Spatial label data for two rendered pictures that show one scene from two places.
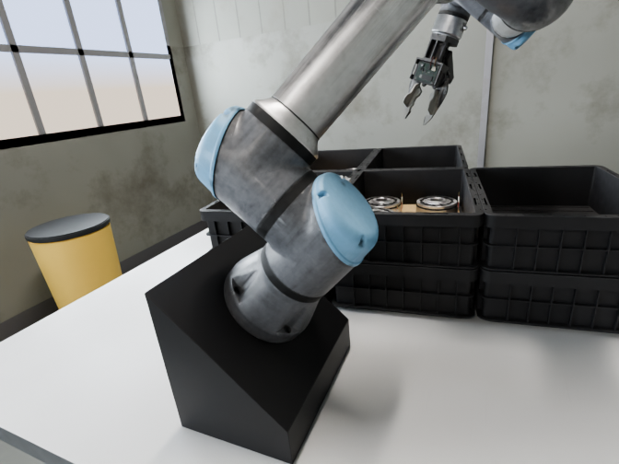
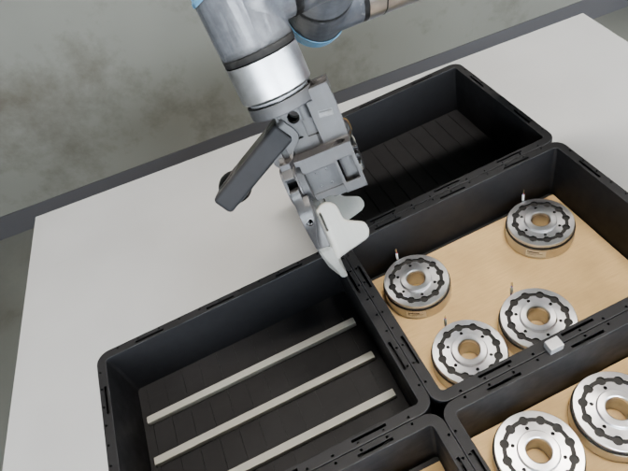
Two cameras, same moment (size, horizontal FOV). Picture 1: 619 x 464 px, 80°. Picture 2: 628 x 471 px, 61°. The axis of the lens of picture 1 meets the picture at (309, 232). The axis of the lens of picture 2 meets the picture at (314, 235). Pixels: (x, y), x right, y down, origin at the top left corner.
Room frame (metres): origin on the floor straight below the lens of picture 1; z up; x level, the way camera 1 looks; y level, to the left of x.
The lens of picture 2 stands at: (1.27, 0.03, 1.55)
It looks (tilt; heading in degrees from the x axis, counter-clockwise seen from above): 47 degrees down; 243
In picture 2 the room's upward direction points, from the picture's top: 20 degrees counter-clockwise
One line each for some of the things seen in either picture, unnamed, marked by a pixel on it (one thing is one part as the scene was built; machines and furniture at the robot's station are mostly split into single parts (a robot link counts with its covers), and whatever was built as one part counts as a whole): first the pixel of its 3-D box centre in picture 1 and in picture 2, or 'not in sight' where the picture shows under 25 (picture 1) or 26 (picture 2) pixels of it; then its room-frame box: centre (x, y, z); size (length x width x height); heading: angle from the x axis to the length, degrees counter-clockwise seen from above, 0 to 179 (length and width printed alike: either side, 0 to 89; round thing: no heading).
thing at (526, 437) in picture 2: not in sight; (538, 450); (1.03, -0.06, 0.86); 0.05 x 0.05 x 0.01
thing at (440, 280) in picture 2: (436, 202); (416, 280); (0.93, -0.34, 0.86); 0.10 x 0.10 x 0.01
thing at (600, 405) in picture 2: not in sight; (618, 408); (0.93, -0.03, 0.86); 0.05 x 0.05 x 0.01
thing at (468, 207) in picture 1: (405, 212); (506, 278); (0.85, -0.24, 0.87); 0.40 x 0.30 x 0.11; 160
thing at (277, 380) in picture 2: (414, 174); (260, 398); (1.23, -0.37, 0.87); 0.40 x 0.30 x 0.11; 160
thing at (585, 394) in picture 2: not in sight; (618, 410); (0.93, -0.03, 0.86); 0.10 x 0.10 x 0.01
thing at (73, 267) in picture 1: (86, 276); not in sight; (1.89, 1.26, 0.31); 0.39 x 0.39 x 0.62
